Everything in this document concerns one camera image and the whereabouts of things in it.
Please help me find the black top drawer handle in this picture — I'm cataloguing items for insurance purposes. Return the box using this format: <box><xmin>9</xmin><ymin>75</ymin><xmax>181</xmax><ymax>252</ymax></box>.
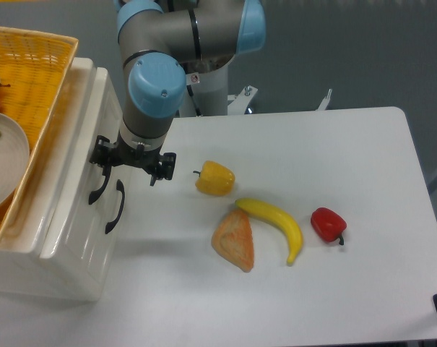
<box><xmin>88</xmin><ymin>183</ymin><xmax>107</xmax><ymax>205</ymax></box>

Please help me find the black lower drawer handle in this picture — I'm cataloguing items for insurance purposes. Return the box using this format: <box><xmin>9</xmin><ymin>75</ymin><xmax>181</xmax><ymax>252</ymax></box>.
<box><xmin>105</xmin><ymin>179</ymin><xmax>126</xmax><ymax>235</ymax></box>

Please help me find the black drawer handle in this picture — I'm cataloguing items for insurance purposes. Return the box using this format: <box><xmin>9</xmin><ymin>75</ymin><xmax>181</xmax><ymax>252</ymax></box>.
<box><xmin>88</xmin><ymin>183</ymin><xmax>107</xmax><ymax>205</ymax></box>
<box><xmin>105</xmin><ymin>179</ymin><xmax>126</xmax><ymax>235</ymax></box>

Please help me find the white base bracket frame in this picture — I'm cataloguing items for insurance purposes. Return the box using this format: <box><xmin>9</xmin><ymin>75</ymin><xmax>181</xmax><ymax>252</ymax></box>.
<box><xmin>227</xmin><ymin>85</ymin><xmax>333</xmax><ymax>115</ymax></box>

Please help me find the grey round plate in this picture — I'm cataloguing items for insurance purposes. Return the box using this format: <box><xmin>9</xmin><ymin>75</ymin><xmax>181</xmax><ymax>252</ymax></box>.
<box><xmin>0</xmin><ymin>113</ymin><xmax>30</xmax><ymax>206</ymax></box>

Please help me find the white drawer cabinet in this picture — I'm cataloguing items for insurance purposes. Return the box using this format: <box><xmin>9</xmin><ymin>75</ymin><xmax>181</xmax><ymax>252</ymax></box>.
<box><xmin>0</xmin><ymin>58</ymin><xmax>131</xmax><ymax>301</ymax></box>

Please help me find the yellow woven basket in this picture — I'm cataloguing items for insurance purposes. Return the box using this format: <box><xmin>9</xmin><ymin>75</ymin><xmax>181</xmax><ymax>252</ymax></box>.
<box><xmin>0</xmin><ymin>26</ymin><xmax>79</xmax><ymax>242</ymax></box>

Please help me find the yellow bell pepper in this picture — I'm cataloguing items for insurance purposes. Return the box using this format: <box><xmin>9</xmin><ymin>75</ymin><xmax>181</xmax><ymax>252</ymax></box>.
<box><xmin>194</xmin><ymin>160</ymin><xmax>235</xmax><ymax>196</ymax></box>

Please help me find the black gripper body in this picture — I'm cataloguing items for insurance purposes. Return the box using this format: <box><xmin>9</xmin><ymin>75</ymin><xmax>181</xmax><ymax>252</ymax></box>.
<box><xmin>89</xmin><ymin>135</ymin><xmax>176</xmax><ymax>180</ymax></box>

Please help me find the red bell pepper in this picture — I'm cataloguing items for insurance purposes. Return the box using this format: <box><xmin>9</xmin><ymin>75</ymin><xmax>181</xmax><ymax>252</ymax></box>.
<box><xmin>311</xmin><ymin>207</ymin><xmax>347</xmax><ymax>246</ymax></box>

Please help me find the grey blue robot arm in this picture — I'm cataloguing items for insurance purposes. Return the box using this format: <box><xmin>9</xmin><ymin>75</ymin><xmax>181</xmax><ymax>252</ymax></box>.
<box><xmin>90</xmin><ymin>1</ymin><xmax>266</xmax><ymax>182</ymax></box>

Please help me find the triangular bread pastry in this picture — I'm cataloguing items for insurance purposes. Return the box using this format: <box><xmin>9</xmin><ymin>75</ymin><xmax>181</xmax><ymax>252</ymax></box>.
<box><xmin>211</xmin><ymin>209</ymin><xmax>254</xmax><ymax>273</ymax></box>

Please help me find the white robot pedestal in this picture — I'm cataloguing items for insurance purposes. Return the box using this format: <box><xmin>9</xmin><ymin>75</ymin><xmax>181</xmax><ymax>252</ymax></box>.
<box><xmin>177</xmin><ymin>55</ymin><xmax>234</xmax><ymax>118</ymax></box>

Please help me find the yellow banana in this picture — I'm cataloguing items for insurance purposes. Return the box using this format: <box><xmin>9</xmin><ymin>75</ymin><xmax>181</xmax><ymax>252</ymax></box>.
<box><xmin>235</xmin><ymin>198</ymin><xmax>304</xmax><ymax>266</ymax></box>

